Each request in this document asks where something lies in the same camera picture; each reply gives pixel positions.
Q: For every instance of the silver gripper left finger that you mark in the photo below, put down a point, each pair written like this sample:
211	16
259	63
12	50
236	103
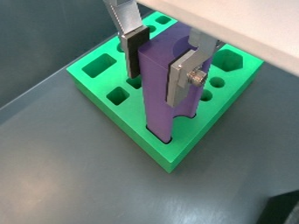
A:
132	32

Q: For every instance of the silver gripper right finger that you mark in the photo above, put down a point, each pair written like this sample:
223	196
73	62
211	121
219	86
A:
186	69

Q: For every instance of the purple arch block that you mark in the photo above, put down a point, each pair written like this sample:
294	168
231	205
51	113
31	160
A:
156	54

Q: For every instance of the black arch holder block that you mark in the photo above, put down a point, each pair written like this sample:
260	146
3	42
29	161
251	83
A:
282	209

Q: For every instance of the green shape sorter board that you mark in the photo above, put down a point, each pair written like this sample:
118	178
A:
100	78

